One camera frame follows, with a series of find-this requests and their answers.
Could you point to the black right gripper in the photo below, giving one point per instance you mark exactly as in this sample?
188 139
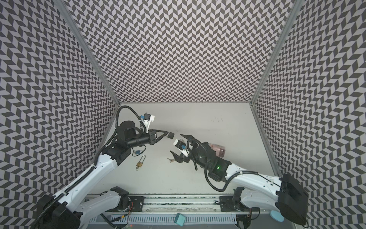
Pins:
187 149

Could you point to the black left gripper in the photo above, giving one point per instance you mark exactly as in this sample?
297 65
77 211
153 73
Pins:
152 136

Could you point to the black padlock with keys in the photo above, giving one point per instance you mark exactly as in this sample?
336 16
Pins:
170 135

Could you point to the long shackle brass padlock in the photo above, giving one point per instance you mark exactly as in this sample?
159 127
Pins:
140 162

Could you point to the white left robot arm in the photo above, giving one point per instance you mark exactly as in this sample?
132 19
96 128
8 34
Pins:
65 209

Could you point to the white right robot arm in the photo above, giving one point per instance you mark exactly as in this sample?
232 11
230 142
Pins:
284 194

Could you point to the pink pencil sharpener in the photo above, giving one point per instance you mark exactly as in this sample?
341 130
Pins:
219 150

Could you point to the teal square block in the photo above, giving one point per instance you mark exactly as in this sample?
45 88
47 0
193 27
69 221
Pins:
180 219

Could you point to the light blue oval object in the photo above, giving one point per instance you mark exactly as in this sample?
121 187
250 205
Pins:
277 216

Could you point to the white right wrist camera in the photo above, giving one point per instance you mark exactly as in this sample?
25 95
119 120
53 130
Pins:
181 146

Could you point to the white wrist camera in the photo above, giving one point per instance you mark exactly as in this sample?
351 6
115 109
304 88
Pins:
147 119
181 146

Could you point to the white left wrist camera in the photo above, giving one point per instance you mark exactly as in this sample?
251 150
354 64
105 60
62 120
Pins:
147 119

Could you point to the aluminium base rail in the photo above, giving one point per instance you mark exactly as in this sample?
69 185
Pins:
182 203

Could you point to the aluminium left corner post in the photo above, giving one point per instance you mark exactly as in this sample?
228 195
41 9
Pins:
65 13

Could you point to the aluminium corner post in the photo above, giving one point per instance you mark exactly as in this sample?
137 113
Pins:
65 13
295 10

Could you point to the aluminium right corner post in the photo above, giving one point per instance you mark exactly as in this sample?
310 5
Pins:
295 10

